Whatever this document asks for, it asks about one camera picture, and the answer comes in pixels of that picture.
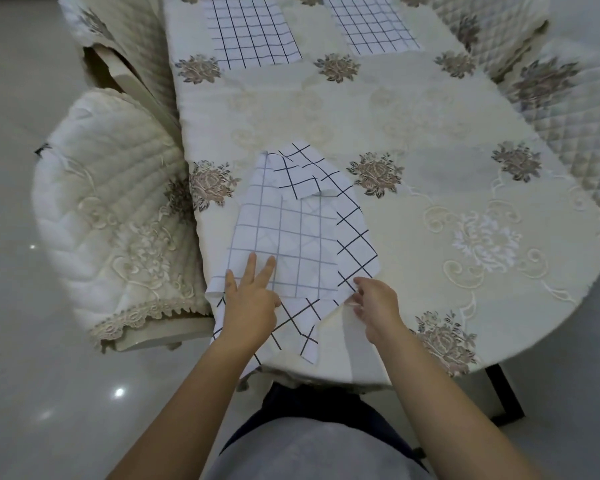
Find person's right forearm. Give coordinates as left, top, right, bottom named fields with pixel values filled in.
left=367, top=329, right=541, bottom=480

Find cream floral tablecloth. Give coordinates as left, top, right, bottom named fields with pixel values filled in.
left=162, top=0, right=600, bottom=391

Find grey shirt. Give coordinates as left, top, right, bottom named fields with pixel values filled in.
left=204, top=416, right=432, bottom=480

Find black table leg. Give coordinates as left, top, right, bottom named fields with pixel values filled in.
left=484, top=363, right=526, bottom=428

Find person's left forearm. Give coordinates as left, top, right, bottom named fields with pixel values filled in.
left=105, top=337, right=272, bottom=480

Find white checked cloth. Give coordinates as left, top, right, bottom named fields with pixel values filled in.
left=205, top=137, right=384, bottom=380
left=203, top=0, right=303, bottom=71
left=322, top=0, right=424, bottom=58

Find chair with quilted cream cover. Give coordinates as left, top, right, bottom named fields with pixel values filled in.
left=429, top=0, right=552, bottom=84
left=31, top=87, right=217, bottom=353
left=496, top=37, right=600, bottom=216
left=56, top=0, right=182, bottom=141

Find person's left hand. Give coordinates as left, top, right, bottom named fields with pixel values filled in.
left=220, top=252, right=283, bottom=344

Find dark trousers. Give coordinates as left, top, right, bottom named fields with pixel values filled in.
left=219, top=382, right=427, bottom=471

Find person's right hand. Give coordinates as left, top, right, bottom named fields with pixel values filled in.
left=349, top=277, right=407, bottom=346

